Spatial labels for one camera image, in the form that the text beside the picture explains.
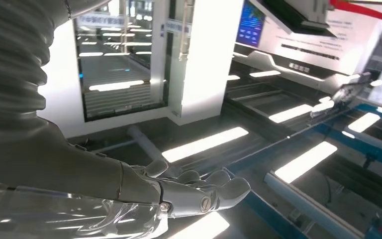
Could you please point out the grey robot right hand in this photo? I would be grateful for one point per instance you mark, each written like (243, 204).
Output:
(62, 171)

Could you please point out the grey ceiling pipe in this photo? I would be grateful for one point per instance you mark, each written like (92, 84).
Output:
(148, 145)

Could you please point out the glass partition window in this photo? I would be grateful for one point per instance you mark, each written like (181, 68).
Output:
(121, 66)

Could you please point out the bright ceiling light panel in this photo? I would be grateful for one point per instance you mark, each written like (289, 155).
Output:
(204, 144)
(304, 162)
(265, 73)
(290, 113)
(364, 122)
(199, 228)

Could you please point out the white square pillar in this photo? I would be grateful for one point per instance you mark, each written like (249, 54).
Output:
(207, 59)

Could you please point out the blue ceiling beam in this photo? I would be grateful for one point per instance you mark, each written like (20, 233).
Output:
(270, 216)

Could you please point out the white ceiling pipe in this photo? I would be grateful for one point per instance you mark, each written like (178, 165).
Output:
(303, 204)

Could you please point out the pale kiosk stand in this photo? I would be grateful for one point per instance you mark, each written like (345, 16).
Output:
(309, 39)

